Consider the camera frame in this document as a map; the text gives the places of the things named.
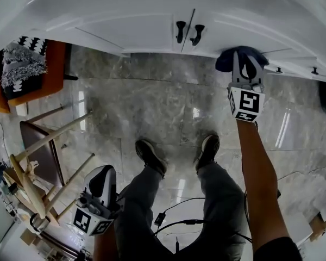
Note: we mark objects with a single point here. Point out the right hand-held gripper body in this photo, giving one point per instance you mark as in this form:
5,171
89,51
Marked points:
249,102

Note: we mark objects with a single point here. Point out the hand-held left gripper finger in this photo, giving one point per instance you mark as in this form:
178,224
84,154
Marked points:
112,183
88,181

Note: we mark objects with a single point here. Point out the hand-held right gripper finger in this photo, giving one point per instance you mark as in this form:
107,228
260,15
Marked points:
258,71
235,67

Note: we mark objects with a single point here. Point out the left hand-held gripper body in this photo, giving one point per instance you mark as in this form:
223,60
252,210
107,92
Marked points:
89,217

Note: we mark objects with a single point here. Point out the dark blue cloth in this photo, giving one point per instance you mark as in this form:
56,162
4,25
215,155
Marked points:
225,61

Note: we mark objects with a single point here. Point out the white sink cabinet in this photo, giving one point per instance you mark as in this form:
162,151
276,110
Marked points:
130,12

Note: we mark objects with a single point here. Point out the person's left forearm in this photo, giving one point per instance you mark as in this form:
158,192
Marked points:
104,246

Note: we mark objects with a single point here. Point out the person's right forearm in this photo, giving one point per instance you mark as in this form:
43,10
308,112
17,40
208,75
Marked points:
256,173

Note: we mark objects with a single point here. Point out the small black drawer knob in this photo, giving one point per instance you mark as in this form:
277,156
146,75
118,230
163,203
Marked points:
279,69
314,71

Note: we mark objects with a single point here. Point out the person's left leg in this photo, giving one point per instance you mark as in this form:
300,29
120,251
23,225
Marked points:
141,213

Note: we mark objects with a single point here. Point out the person's leg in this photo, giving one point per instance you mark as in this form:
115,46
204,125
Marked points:
141,213
222,208

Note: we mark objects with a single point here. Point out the person's left shoe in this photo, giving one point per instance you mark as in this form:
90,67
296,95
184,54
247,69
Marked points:
150,155

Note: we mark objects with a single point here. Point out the person's shoe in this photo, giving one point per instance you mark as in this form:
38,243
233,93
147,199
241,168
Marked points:
150,155
209,149

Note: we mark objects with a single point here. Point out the wooden chair brown seat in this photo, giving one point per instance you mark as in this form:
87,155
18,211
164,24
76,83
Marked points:
43,151

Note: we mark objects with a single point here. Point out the black power adapter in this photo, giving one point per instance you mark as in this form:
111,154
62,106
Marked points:
159,219

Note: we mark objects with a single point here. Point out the person's right shoe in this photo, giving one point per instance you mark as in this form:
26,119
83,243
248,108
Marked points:
209,149

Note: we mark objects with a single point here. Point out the person's right leg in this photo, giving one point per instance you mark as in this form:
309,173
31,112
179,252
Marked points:
222,208

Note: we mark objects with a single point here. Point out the orange armchair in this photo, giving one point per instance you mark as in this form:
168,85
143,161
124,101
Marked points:
54,69

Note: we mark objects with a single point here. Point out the black white fringed cushion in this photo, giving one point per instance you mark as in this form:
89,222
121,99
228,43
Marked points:
21,67

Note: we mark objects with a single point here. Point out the brown cardboard box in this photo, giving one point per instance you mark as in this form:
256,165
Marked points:
319,226

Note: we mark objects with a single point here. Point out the person's black sleeve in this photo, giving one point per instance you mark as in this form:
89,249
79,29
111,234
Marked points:
277,250

